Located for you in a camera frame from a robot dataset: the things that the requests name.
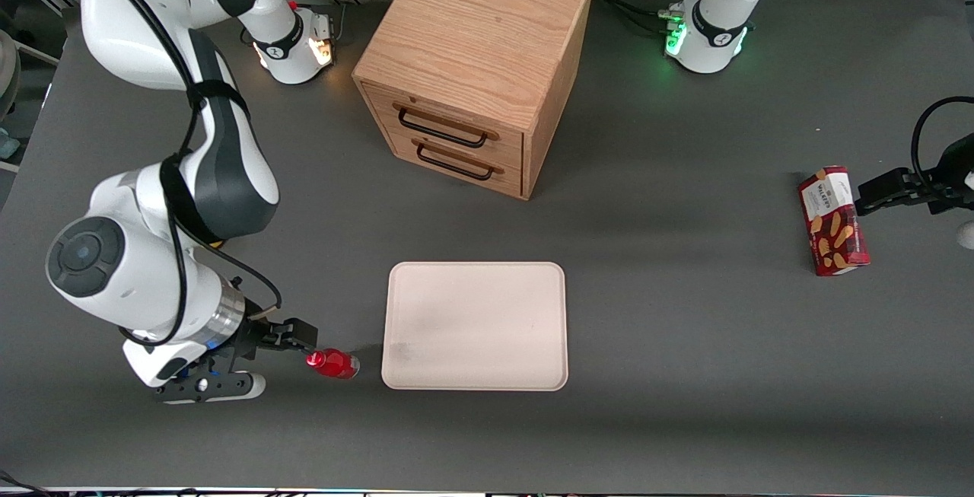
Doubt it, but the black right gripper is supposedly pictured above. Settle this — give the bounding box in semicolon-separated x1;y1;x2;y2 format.
199;313;320;381

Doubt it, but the wooden two-drawer cabinet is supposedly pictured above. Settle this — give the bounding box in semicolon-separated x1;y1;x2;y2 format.
352;0;595;202

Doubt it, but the black right base cable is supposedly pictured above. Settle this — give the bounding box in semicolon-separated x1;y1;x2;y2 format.
291;0;364;49

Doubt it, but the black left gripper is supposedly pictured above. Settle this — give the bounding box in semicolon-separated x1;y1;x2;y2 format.
855;134;974;217

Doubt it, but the red shortbread cookie box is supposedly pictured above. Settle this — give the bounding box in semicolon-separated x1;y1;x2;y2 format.
797;165;871;277

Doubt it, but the black base cable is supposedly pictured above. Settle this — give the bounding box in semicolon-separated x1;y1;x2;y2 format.
592;0;672;35
291;0;364;49

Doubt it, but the wooden drawer front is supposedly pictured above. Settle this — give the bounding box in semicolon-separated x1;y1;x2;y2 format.
378;123;526;198
361;83;526;167

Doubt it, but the black drawer handle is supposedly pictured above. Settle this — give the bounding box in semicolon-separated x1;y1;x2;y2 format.
412;139;505;181
393;101;501;149

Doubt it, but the beige plastic tray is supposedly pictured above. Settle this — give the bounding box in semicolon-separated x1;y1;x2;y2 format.
380;261;570;392

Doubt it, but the black left gripper cable loop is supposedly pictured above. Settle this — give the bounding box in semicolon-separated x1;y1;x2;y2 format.
911;97;974;187

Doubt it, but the black left base cable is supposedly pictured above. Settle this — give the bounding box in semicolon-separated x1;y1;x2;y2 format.
592;0;672;35

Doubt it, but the red coke bottle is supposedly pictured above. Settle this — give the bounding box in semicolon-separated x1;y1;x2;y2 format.
306;348;361;381

